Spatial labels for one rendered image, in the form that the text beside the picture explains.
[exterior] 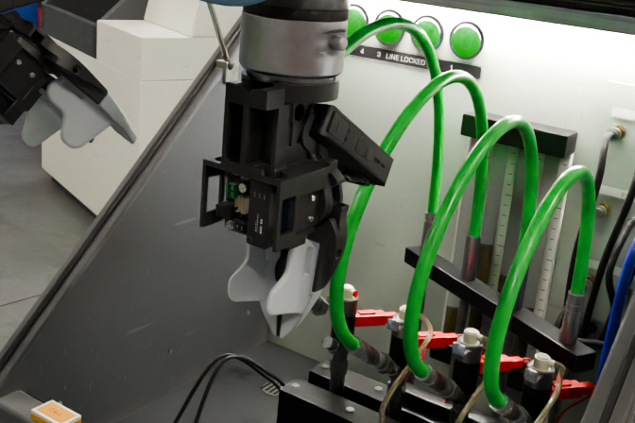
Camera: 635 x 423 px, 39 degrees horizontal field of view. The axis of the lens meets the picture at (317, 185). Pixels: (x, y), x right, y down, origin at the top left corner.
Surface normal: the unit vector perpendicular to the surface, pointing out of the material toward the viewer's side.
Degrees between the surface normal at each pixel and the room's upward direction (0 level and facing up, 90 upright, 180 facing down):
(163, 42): 90
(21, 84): 77
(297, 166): 0
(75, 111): 66
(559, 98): 90
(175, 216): 90
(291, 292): 93
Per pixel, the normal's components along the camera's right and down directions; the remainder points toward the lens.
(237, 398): 0.09, -0.95
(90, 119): 0.52, -0.11
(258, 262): 0.78, 0.19
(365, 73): -0.57, 0.19
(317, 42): 0.45, 0.29
